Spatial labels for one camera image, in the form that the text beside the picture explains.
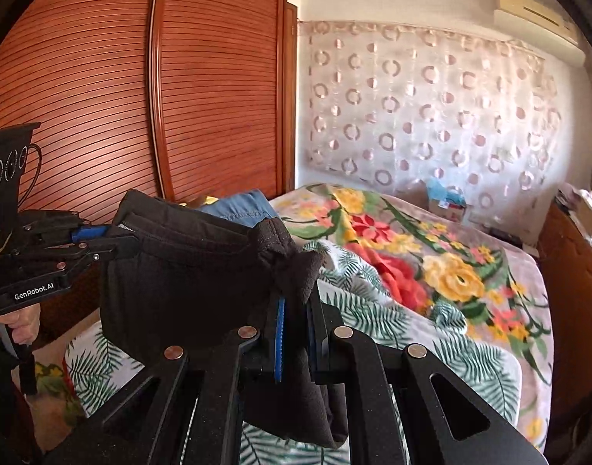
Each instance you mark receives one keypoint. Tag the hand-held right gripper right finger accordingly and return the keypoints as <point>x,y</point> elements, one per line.
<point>313,346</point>

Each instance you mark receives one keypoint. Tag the sheer curtain with pink rings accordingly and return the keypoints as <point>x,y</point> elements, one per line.
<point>421,106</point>

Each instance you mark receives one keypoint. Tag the person's dark clothing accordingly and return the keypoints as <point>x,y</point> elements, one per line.
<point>0,397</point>

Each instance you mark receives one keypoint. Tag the cream wall air conditioner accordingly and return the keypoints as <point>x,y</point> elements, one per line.
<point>528,9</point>

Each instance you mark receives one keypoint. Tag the pile of clutter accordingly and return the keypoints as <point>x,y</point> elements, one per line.
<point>586,213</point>

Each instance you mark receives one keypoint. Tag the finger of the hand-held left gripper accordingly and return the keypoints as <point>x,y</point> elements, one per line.
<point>116,247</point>
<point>90,233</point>

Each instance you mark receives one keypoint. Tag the person's left hand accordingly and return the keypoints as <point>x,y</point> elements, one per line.
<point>25,324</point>

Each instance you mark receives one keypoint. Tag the black pants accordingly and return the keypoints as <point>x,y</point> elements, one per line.
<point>179,276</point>

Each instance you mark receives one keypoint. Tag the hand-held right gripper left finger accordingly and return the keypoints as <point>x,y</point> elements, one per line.
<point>278,344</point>

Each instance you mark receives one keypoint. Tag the cardboard box with blue items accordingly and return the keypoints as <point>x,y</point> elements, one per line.
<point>446,208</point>

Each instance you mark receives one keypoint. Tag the brown slatted wooden wardrobe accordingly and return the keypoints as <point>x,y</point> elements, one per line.
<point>204,82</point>

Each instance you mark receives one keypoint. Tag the pink floral blanket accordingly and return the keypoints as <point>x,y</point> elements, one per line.
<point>450,271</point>

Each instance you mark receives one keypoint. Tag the folded blue jeans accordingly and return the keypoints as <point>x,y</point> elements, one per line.
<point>247,208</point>

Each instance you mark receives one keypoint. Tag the green leaf print bedsheet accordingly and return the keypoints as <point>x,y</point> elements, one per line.
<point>397,329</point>

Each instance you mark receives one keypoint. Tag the brown wooden bed footboard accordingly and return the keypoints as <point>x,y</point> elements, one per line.
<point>567,261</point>

